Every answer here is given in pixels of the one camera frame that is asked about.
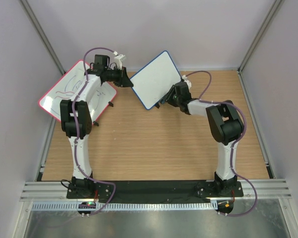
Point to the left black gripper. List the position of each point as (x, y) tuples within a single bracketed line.
[(126, 82)]

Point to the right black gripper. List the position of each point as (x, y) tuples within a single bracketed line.
[(169, 93)]

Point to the blue framed whiteboard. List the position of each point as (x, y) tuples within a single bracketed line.
[(155, 79)]

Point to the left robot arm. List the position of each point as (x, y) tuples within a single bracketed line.
[(76, 120)]

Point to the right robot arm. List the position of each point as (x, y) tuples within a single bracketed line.
[(226, 128)]

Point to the pink framed whiteboard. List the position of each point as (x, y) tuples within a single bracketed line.
[(68, 85)]

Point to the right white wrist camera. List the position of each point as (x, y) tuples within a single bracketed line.
[(188, 82)]

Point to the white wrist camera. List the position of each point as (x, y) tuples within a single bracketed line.
[(118, 59), (188, 82)]

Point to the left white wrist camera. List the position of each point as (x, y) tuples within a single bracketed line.
[(118, 59)]

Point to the pink board wire stand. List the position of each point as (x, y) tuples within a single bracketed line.
[(110, 104)]

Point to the slotted cable duct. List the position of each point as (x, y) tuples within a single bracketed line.
[(89, 207)]

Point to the left corner aluminium post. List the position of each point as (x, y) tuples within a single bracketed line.
[(41, 33)]

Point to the corner aluminium post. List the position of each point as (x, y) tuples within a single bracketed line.
[(41, 33), (272, 12)]

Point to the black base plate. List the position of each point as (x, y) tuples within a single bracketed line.
[(151, 191)]

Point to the aluminium rail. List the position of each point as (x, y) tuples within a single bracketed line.
[(53, 190)]

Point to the right corner aluminium post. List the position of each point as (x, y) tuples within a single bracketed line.
[(272, 12)]

